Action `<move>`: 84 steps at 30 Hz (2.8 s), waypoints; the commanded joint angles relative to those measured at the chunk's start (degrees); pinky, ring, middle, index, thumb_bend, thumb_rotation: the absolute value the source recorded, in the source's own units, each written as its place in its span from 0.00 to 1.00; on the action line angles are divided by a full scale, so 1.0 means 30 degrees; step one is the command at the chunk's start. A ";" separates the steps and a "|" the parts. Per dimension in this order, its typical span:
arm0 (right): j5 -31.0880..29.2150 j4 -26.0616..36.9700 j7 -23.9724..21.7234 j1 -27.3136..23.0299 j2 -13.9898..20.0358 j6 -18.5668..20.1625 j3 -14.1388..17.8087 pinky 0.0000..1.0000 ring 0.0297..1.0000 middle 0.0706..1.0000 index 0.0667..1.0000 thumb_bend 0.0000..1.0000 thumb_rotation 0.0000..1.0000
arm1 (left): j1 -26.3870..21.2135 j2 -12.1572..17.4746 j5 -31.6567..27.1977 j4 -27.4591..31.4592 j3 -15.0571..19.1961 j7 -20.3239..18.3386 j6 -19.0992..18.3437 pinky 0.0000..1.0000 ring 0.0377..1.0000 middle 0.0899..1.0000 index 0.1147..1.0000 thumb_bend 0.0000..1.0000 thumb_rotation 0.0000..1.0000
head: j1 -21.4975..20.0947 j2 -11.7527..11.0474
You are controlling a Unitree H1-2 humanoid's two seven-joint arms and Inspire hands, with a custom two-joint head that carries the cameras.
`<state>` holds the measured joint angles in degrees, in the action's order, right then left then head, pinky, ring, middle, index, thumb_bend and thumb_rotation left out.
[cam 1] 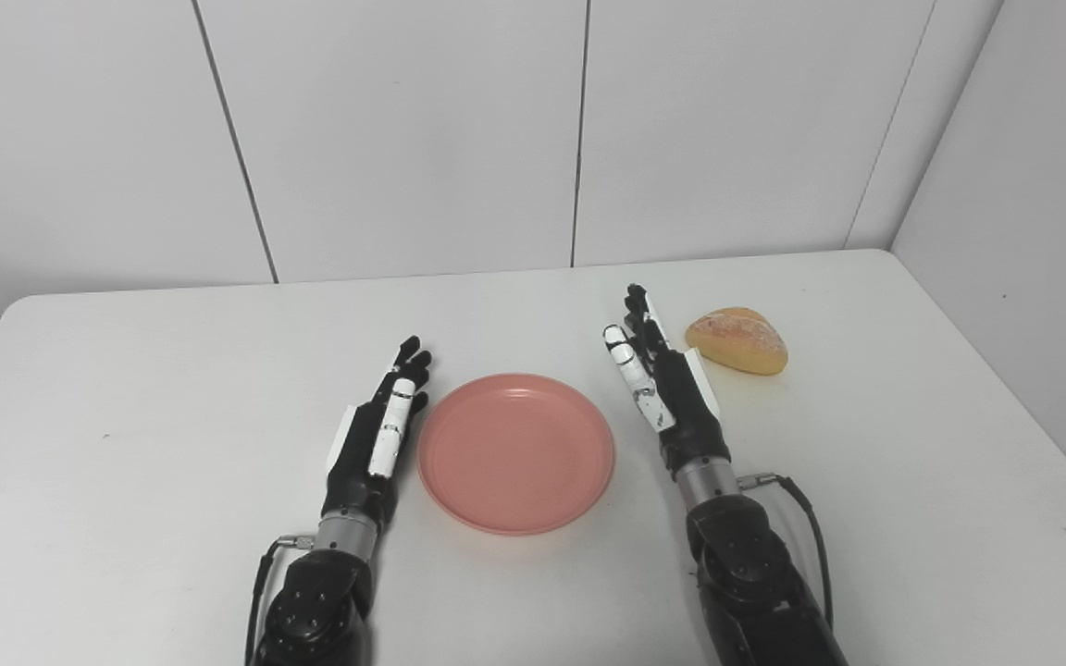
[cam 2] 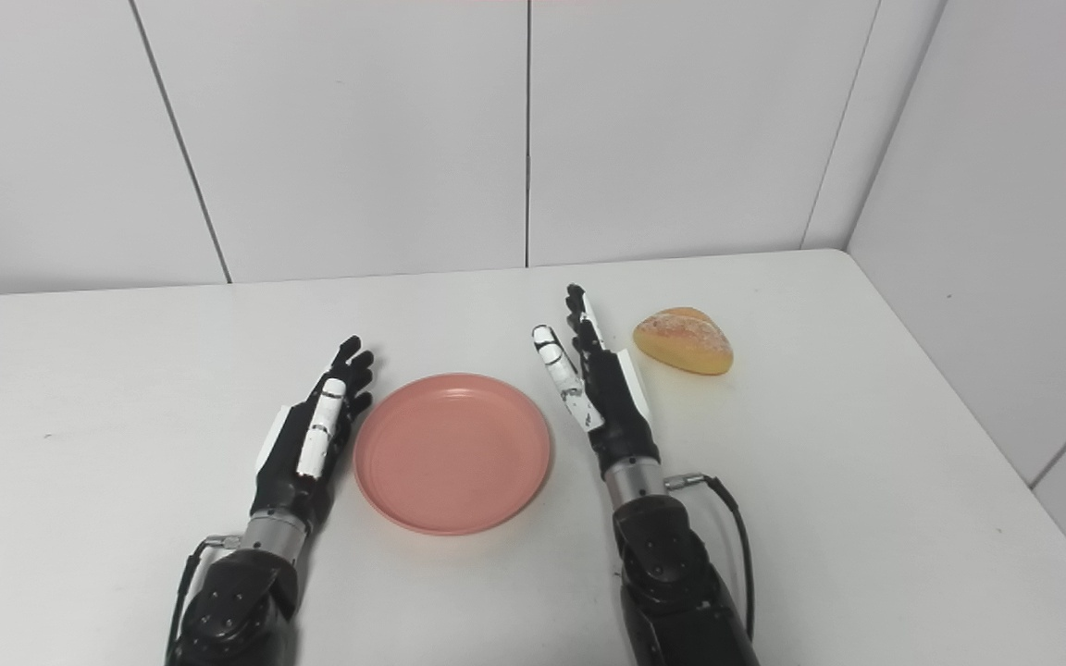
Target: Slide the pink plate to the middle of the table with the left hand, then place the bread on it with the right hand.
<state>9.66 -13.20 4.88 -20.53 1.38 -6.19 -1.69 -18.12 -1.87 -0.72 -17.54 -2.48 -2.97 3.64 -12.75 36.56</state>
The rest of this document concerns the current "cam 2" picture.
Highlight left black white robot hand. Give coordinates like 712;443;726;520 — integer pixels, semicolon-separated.
250;336;376;528

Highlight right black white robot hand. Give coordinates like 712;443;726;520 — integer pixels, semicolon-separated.
532;284;662;478

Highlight golden bread roll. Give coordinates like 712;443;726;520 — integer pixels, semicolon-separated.
633;307;735;376

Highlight pink round plate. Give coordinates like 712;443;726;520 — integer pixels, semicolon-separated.
353;373;553;537

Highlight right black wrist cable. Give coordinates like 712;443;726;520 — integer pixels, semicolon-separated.
664;474;756;643

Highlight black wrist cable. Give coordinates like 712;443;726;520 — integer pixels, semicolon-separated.
166;534;243;663
664;474;756;643

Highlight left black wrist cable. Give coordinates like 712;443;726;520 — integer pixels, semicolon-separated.
166;534;243;663

